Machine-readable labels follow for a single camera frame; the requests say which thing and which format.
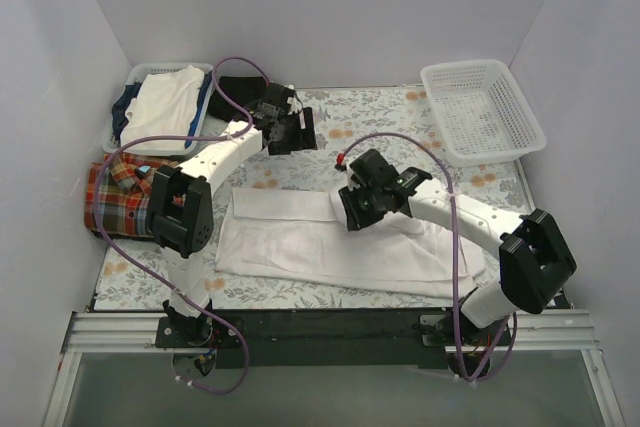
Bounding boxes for white long sleeve shirt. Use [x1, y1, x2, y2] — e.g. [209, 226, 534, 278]
[216, 188, 486, 299]

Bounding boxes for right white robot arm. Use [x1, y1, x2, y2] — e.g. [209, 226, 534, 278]
[339, 149, 577, 345]

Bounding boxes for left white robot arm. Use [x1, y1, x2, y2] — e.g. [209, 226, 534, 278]
[147, 83, 317, 347]

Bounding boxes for black folded garment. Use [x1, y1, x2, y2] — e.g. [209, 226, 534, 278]
[207, 76, 267, 122]

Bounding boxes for folded white shirt in basket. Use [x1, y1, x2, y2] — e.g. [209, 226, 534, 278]
[120, 65, 205, 144]

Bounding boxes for right white plastic basket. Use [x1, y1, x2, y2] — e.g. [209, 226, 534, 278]
[420, 59, 547, 167]

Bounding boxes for red plaid shirt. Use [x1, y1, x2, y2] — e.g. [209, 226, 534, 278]
[84, 152, 178, 240]

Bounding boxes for navy garment in basket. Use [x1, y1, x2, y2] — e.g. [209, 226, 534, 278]
[111, 82, 141, 145]

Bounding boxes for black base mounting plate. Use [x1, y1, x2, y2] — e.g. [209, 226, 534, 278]
[154, 309, 514, 371]

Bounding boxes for floral patterned table mat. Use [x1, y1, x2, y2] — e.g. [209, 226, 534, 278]
[93, 86, 556, 310]

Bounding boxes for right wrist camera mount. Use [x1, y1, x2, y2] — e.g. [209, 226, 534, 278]
[335, 152, 364, 191]

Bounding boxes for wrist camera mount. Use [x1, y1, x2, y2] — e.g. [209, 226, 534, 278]
[335, 152, 364, 191]
[287, 90, 304, 116]

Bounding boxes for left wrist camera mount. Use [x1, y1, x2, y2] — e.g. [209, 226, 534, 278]
[287, 90, 304, 116]

